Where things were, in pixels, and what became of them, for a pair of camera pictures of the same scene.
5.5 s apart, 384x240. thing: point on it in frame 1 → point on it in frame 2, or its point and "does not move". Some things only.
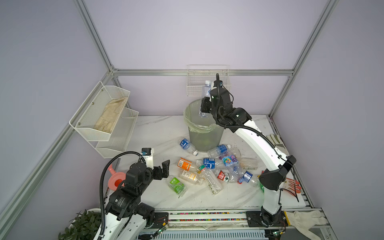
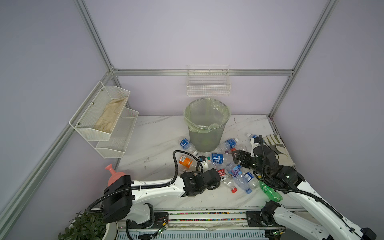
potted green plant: (84, 227) does not move
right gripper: (204, 102) → (244, 155)
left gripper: (165, 168) → (216, 184)
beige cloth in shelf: (110, 115) does not move
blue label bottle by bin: (186, 145) does not move
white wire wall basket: (197, 75) does not move
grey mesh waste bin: (205, 133) does not move
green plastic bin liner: (195, 123) does not move
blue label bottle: (218, 150) → (229, 144)
